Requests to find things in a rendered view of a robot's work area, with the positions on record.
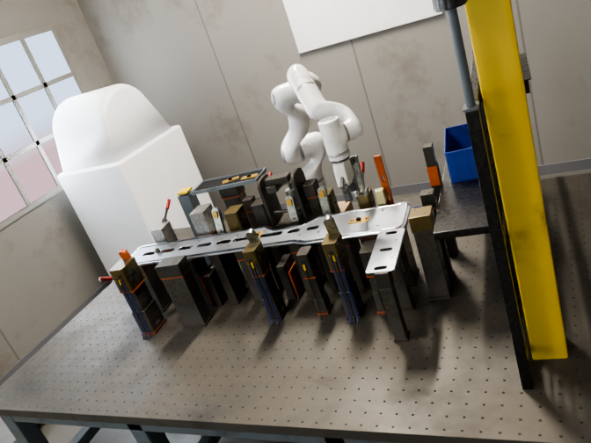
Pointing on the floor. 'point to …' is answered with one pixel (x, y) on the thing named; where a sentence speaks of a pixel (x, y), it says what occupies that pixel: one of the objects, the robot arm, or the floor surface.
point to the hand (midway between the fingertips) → (351, 193)
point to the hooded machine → (122, 168)
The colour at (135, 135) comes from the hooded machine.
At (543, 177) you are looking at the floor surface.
